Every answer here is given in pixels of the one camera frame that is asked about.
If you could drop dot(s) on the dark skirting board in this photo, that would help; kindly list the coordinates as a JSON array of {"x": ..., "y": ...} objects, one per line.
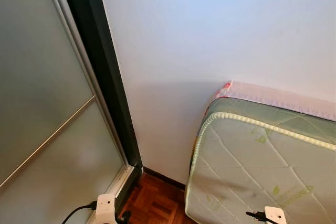
[{"x": 163, "y": 177}]

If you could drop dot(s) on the green quilted mattress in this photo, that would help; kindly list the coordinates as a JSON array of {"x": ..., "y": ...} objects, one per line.
[{"x": 252, "y": 171}]

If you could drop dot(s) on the frosted glass sliding door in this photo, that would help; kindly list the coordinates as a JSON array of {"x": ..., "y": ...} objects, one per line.
[{"x": 37, "y": 51}]

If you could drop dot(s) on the pink cloth strip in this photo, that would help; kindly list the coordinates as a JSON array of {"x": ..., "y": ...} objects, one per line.
[{"x": 273, "y": 100}]

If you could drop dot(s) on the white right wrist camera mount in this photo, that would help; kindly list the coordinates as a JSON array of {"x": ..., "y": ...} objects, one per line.
[{"x": 275, "y": 216}]

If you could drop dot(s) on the dark door frame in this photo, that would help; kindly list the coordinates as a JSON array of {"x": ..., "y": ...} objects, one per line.
[{"x": 94, "y": 35}]

